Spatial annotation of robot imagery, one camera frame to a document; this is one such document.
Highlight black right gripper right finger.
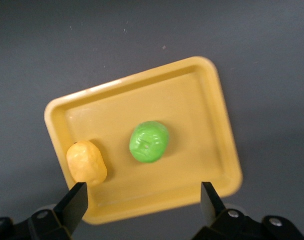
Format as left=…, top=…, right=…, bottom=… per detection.
left=192, top=181, right=304, bottom=240

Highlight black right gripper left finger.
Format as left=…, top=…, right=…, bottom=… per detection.
left=0, top=181, right=89, bottom=240

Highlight yellow toy potato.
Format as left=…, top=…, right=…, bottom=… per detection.
left=66, top=140, right=108, bottom=187

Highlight green toy apple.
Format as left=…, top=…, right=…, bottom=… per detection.
left=128, top=120, right=170, bottom=165

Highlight yellow plastic tray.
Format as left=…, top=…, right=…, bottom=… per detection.
left=43, top=55, right=243, bottom=226

